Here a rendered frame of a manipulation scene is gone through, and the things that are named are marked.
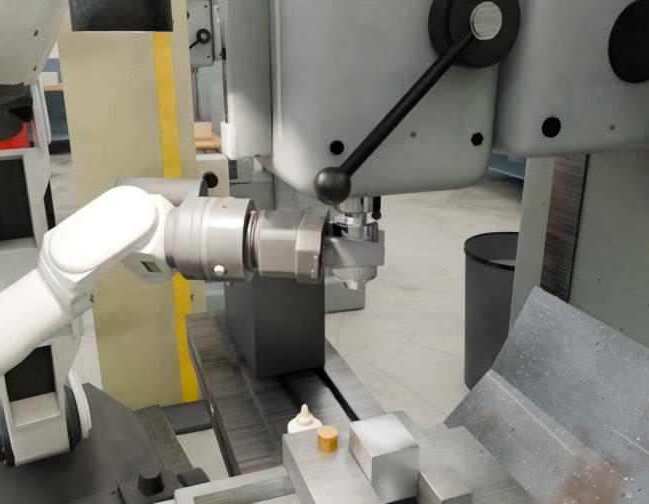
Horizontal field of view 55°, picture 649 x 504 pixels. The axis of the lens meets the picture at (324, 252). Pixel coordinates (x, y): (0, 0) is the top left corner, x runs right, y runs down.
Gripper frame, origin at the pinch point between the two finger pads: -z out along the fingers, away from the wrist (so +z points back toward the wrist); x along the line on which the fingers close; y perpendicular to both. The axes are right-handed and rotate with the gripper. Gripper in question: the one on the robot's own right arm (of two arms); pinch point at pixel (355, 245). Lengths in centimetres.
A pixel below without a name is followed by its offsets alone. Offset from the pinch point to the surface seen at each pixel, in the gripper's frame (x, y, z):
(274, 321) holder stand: 26.9, 22.0, 13.2
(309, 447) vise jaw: -6.3, 20.6, 4.0
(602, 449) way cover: 6.3, 27.2, -31.0
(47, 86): 714, 41, 415
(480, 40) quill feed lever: -9.8, -20.2, -9.4
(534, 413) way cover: 16.1, 28.9, -25.2
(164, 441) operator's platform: 79, 85, 53
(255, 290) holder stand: 25.6, 16.3, 15.9
